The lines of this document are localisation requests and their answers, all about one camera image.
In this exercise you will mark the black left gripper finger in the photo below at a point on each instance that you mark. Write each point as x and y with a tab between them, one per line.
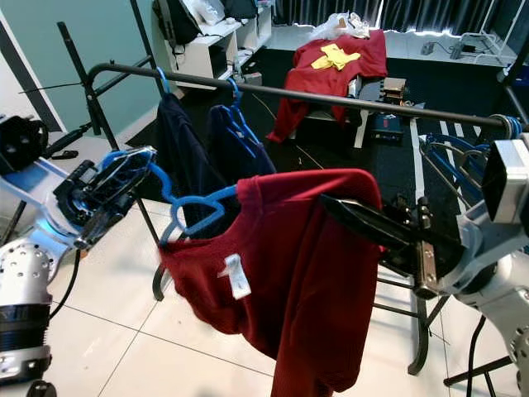
131	197
128	167

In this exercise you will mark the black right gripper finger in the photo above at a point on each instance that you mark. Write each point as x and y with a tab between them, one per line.
376	230
401	263

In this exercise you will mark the blue plastic clothes hanger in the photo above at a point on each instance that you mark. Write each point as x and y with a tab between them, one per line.
215	197
442	161
240	112
164	80
455	149

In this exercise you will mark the dark red shirt white label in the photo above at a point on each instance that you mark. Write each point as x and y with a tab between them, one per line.
297	281

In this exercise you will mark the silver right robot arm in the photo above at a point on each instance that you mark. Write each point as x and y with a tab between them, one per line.
504	306

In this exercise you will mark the navy blue hanging shirt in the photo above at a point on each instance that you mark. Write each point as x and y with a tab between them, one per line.
256	157
182	149

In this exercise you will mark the small blue box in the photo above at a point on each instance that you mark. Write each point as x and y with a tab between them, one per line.
388	126

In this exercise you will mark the white shelf unit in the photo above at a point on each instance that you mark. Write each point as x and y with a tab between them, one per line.
202	54

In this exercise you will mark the black metal clothes rack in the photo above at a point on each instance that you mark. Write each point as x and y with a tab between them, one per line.
339	99

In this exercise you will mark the small wooden box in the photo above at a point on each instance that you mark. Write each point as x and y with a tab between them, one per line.
393	89

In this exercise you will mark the black backpack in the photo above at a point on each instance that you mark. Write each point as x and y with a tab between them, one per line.
173	21

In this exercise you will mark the red shirt yellow star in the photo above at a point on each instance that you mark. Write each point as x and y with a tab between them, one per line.
306	91

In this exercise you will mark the white plastic bag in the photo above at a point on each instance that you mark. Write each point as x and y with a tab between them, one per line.
335	25

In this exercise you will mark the dark pleated curtain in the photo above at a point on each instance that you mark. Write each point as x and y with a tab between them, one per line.
397	12

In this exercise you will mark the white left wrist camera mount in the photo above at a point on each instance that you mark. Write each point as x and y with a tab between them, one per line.
33	186

